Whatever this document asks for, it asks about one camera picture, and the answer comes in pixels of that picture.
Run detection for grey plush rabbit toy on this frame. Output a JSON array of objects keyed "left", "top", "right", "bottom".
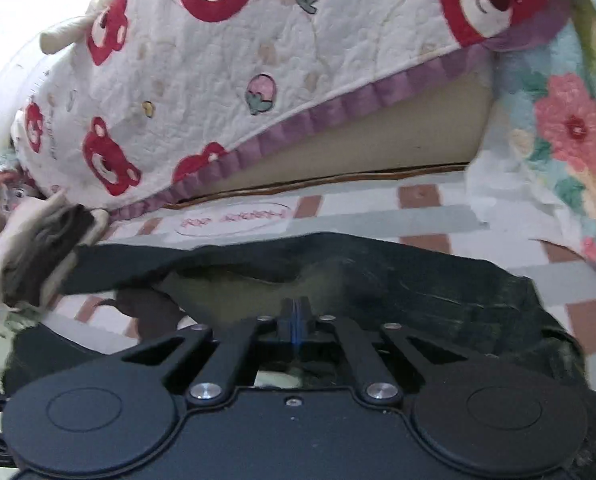
[{"left": 0, "top": 156, "right": 36, "bottom": 219}]

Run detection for beige mattress edge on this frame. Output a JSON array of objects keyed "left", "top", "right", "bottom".
[{"left": 179, "top": 63, "right": 493, "bottom": 205}]

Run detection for floral quilt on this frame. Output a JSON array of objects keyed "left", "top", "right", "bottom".
[{"left": 465, "top": 0, "right": 596, "bottom": 266}]

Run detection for dark blue denim jeans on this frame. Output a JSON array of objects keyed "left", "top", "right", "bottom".
[{"left": 2, "top": 233, "right": 596, "bottom": 479}]

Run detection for white folded garment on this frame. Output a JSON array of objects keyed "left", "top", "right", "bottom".
[{"left": 0, "top": 193, "right": 110, "bottom": 308}]

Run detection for white bear print quilt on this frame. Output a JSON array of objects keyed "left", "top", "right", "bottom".
[{"left": 11, "top": 0, "right": 568, "bottom": 219}]

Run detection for dark brown folded garment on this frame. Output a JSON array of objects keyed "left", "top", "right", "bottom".
[{"left": 2, "top": 205, "right": 95, "bottom": 308}]

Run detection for pale green garment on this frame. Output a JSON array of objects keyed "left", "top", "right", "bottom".
[{"left": 0, "top": 304, "right": 40, "bottom": 392}]

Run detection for checkered bed sheet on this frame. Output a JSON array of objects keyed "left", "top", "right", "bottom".
[{"left": 42, "top": 169, "right": 596, "bottom": 406}]

